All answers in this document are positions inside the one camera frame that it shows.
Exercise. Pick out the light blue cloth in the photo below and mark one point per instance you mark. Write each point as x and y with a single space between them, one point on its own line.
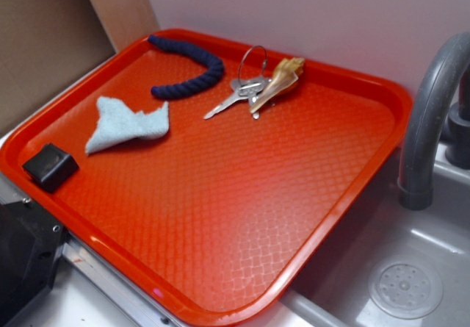
117 124

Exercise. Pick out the sink drain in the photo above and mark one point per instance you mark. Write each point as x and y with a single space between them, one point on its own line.
405 287

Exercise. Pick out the cardboard panel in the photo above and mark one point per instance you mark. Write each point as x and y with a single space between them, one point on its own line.
46 45

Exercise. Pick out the orange plastic tray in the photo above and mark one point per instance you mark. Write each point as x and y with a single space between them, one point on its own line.
217 217

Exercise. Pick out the grey toy sink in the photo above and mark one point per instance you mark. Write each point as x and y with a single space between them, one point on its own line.
332 288

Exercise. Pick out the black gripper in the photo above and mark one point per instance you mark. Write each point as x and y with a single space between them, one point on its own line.
31 238

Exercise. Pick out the silver keys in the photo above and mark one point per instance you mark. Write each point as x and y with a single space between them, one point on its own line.
242 90

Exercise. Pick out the grey plastic faucet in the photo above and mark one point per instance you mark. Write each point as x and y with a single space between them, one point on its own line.
436 94

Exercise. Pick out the grey faucet knob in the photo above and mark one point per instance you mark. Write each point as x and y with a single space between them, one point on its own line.
457 127

